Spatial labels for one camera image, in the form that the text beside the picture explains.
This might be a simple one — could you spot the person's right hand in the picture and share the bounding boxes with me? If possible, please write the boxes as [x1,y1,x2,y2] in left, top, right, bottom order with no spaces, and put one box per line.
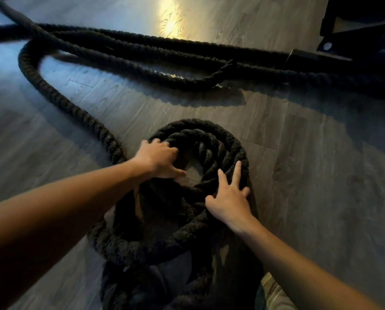
[205,160,254,235]

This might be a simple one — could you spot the person's left hand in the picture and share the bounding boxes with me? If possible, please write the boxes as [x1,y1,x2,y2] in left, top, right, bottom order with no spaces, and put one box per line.
[131,138,186,180]

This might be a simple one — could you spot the person's left forearm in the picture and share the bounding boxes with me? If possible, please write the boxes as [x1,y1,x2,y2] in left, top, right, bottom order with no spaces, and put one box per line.
[0,159,148,310]

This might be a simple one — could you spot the person's right forearm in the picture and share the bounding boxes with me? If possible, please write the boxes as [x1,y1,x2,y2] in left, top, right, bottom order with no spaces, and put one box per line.
[237,216,383,310]

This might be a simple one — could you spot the black gym rack base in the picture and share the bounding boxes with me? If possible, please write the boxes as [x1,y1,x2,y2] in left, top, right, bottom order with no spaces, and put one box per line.
[284,0,385,68]

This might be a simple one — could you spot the grey wooden floor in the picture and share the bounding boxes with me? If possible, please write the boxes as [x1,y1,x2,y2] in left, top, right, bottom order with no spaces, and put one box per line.
[0,0,385,310]

